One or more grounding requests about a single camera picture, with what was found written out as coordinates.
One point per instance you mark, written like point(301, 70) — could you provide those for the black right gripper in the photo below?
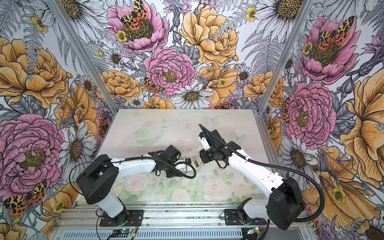
point(204, 158)

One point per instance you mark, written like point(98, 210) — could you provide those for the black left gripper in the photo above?
point(169, 175)

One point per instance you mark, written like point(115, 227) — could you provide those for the white remote control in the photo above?
point(186, 164)

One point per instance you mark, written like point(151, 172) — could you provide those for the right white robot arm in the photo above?
point(284, 202)

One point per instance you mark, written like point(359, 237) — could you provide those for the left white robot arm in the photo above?
point(97, 179)

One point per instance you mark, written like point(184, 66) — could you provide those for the green circuit board right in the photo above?
point(253, 231)

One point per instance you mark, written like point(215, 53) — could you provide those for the green circuit board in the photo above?
point(124, 233)
point(253, 231)

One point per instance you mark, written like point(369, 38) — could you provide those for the green circuit board left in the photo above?
point(124, 233)

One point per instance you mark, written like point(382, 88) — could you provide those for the aluminium front rail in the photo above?
point(157, 215)

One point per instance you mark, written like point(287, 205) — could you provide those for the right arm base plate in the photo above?
point(235, 217)

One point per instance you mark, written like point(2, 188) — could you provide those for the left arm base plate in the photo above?
point(127, 218)

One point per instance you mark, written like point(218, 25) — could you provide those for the aluminium corner post right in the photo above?
point(291, 40)

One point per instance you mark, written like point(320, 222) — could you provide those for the aluminium corner post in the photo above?
point(71, 33)
point(291, 40)

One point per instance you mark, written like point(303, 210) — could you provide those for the aluminium corner post left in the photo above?
point(71, 33)

